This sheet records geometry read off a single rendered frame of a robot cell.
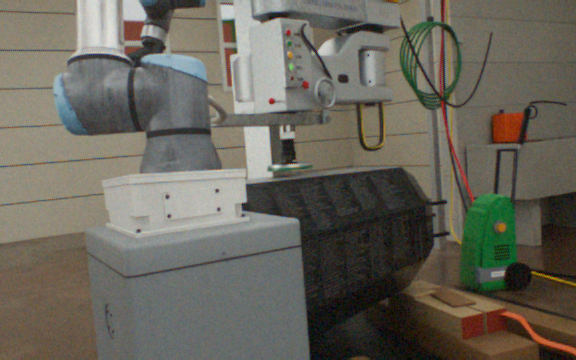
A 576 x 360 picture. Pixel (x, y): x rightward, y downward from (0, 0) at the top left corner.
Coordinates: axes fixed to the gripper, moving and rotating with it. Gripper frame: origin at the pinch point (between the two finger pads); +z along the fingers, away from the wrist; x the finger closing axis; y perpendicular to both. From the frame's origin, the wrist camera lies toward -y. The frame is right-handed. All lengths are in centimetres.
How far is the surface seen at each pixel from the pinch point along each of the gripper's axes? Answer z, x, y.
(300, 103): -28, 71, 40
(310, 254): 41, 56, 61
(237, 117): -11, 47, 21
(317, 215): 24, 61, 60
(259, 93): -31, 70, 19
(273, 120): -17, 65, 31
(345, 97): -44, 98, 54
